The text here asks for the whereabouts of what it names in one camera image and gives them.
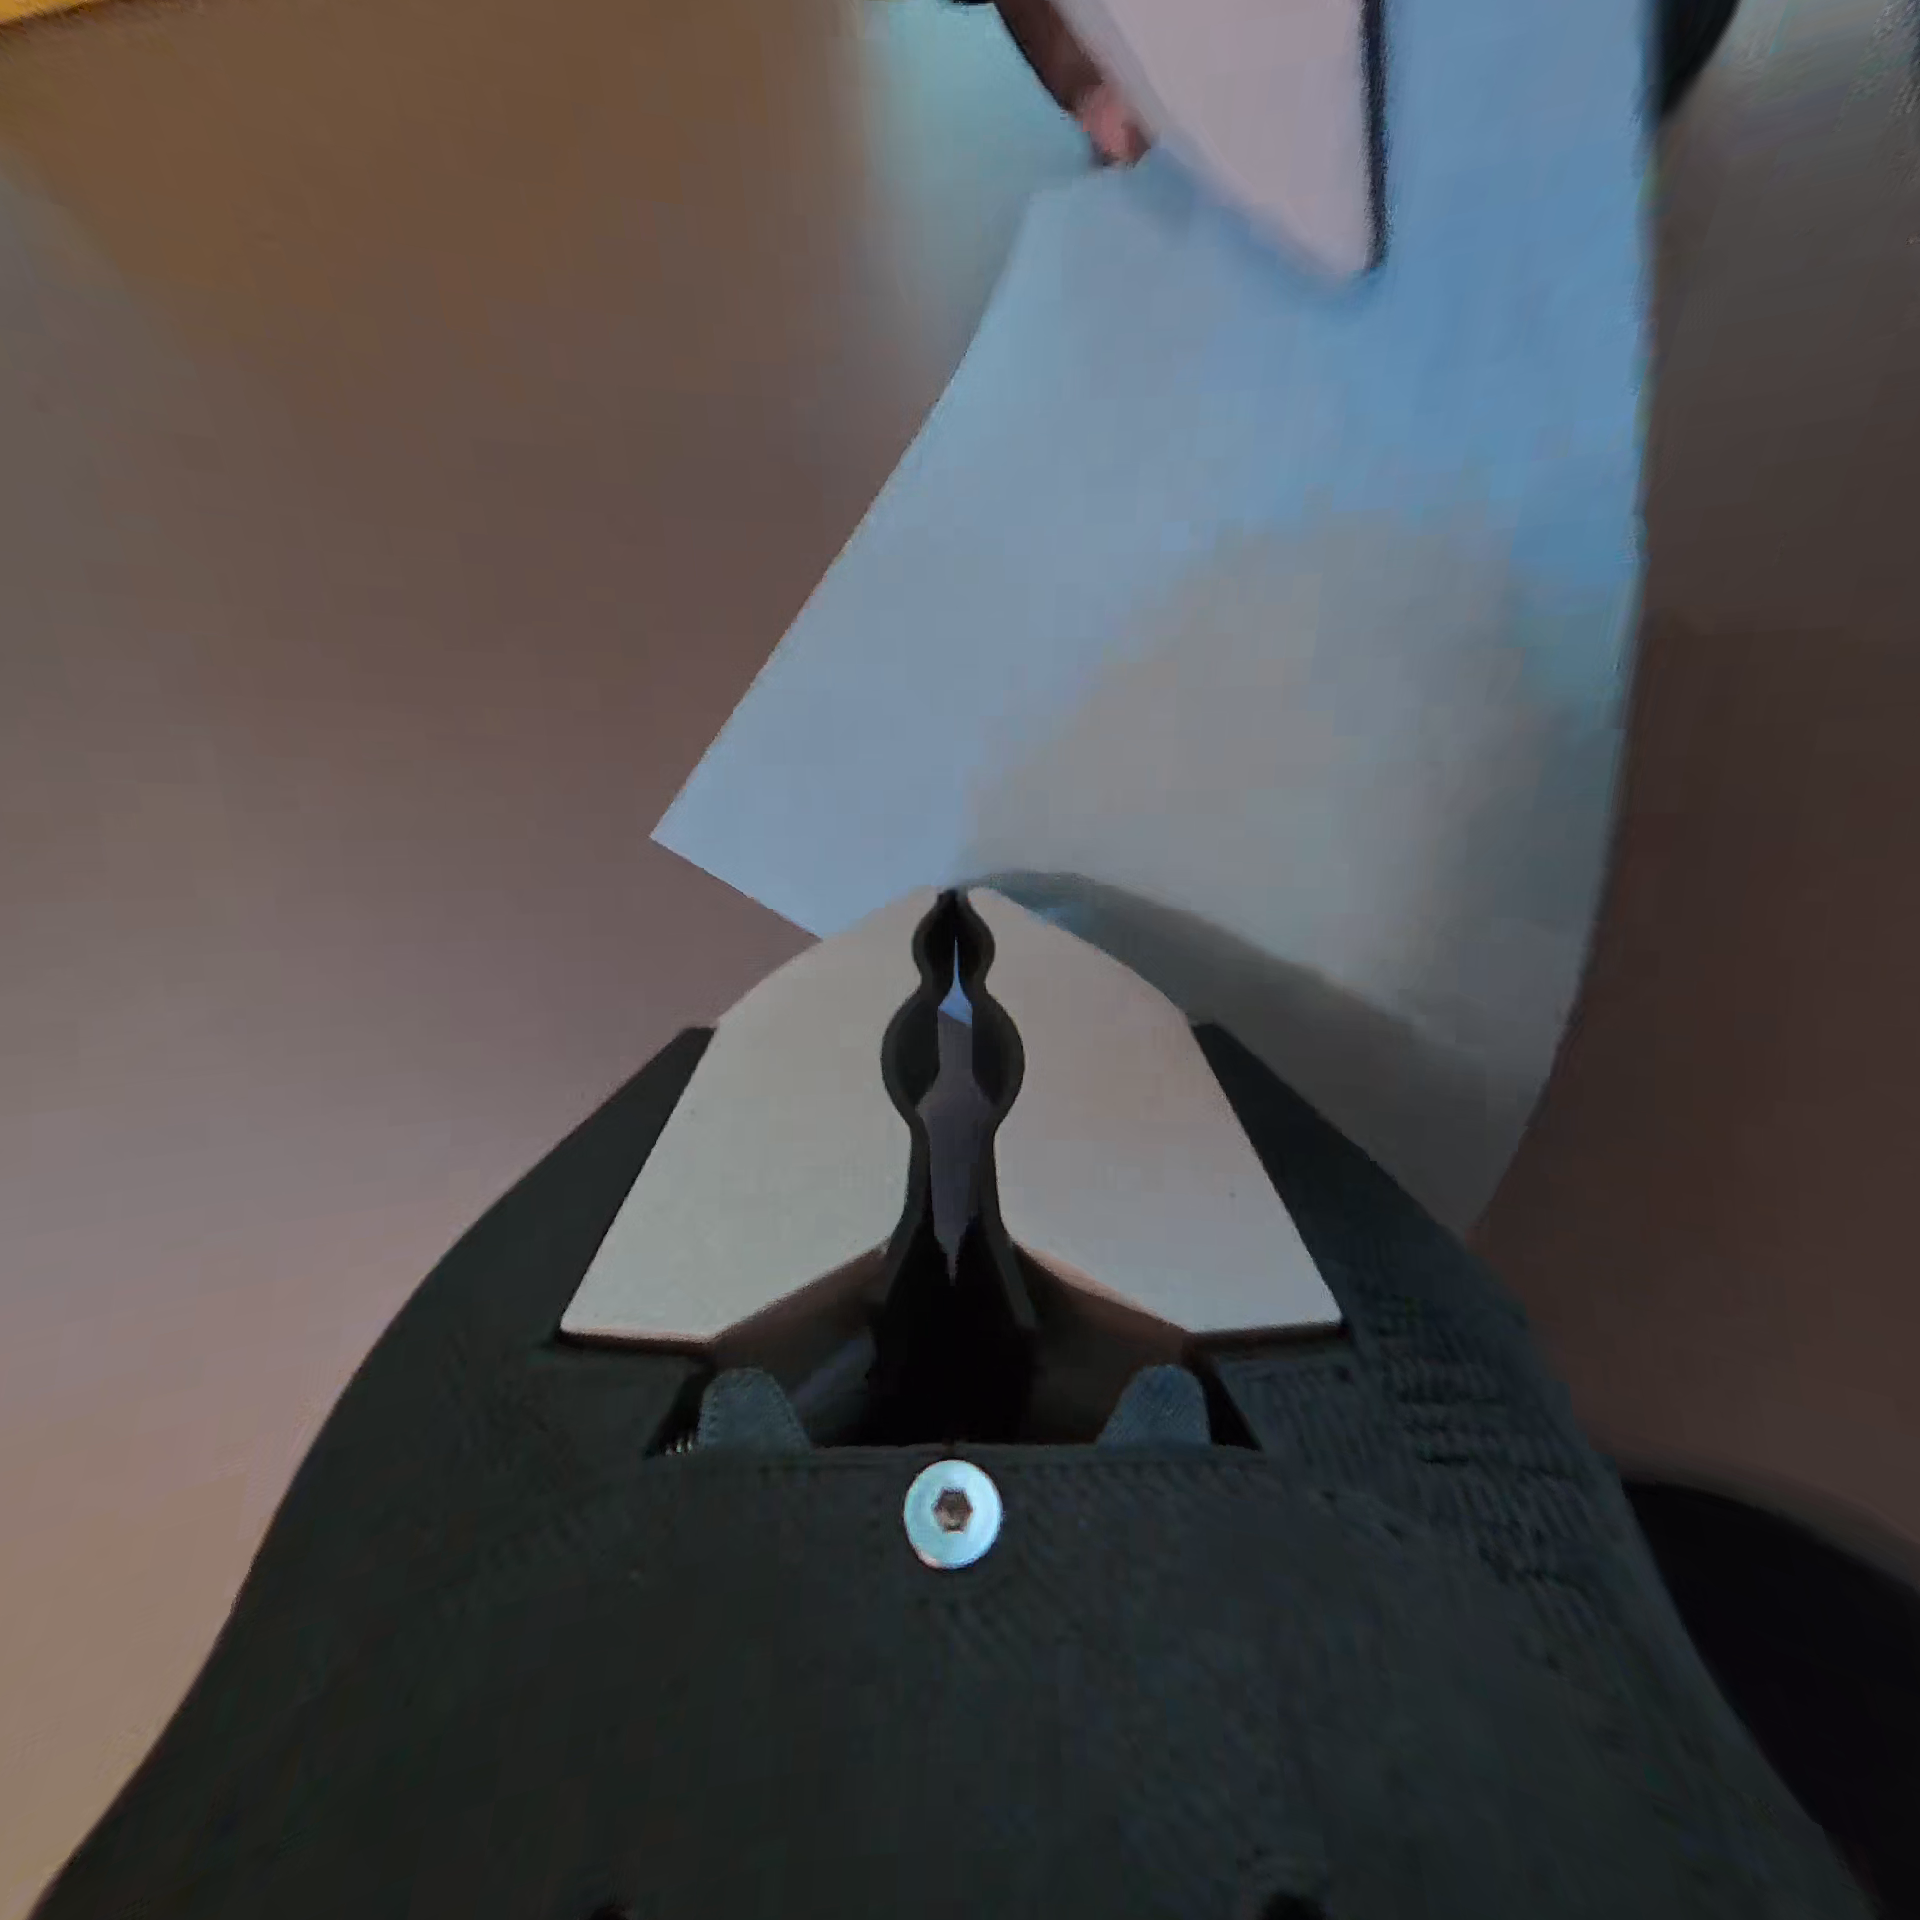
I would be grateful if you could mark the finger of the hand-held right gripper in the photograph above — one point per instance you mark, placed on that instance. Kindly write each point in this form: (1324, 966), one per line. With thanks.
(1262, 105)

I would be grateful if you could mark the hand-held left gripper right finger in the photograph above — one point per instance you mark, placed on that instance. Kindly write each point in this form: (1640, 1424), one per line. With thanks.
(1155, 1172)

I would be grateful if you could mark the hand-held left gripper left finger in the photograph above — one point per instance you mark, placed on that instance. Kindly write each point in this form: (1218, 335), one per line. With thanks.
(752, 1172)

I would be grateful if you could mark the dark flower origami paper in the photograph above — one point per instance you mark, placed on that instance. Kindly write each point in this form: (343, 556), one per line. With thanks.
(1262, 601)

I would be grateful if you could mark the person's right hand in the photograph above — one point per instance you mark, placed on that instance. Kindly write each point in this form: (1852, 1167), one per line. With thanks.
(1076, 68)

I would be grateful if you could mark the black rounded pad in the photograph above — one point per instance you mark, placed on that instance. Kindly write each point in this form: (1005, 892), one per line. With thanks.
(1799, 1682)

